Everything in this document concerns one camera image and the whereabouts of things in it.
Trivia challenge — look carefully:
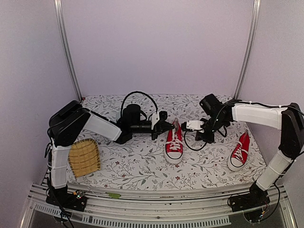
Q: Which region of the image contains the red sneaker with laces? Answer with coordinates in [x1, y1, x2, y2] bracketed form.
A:
[164, 118, 183, 164]

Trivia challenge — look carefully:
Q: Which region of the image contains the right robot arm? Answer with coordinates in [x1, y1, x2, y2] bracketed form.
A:
[197, 94, 304, 207]

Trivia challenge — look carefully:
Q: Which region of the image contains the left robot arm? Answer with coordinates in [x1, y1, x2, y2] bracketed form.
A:
[47, 100, 174, 206]

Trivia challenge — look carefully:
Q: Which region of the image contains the floral patterned table mat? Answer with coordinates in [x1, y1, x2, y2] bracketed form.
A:
[66, 94, 266, 190]

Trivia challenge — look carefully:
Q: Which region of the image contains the woven bamboo basket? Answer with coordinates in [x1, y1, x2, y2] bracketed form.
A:
[68, 139, 101, 178]

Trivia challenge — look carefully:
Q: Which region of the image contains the green tape piece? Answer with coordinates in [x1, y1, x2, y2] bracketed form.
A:
[106, 192, 121, 199]

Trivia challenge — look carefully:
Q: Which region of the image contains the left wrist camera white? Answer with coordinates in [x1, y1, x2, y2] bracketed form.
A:
[151, 111, 168, 130]

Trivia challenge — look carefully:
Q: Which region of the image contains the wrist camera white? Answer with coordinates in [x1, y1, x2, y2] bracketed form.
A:
[181, 120, 204, 132]
[151, 111, 168, 130]

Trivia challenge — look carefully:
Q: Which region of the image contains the left black camera cable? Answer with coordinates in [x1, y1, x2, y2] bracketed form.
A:
[121, 91, 159, 119]

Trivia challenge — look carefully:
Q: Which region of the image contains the black camera cable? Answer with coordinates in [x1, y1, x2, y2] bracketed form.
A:
[121, 91, 159, 119]
[184, 104, 228, 152]

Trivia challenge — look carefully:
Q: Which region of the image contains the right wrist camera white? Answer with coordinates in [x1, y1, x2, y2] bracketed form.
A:
[181, 120, 204, 132]

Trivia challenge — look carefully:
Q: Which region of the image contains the right black camera cable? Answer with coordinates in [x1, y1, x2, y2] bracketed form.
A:
[184, 104, 228, 152]

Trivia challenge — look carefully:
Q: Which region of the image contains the front aluminium rail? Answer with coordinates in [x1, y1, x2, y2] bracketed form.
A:
[20, 183, 298, 228]

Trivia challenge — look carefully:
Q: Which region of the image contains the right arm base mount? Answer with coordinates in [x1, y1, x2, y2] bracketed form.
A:
[227, 186, 270, 212]

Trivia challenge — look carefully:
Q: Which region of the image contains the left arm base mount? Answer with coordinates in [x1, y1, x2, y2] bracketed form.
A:
[46, 189, 87, 212]

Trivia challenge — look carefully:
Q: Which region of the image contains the right aluminium frame post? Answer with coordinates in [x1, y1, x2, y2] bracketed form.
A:
[233, 0, 261, 99]

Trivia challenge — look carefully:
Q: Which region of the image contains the aluminium frame post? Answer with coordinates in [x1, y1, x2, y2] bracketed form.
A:
[233, 0, 261, 99]
[54, 0, 83, 101]

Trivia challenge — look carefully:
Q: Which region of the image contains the left aluminium frame post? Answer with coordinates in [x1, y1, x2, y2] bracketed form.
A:
[54, 0, 83, 101]

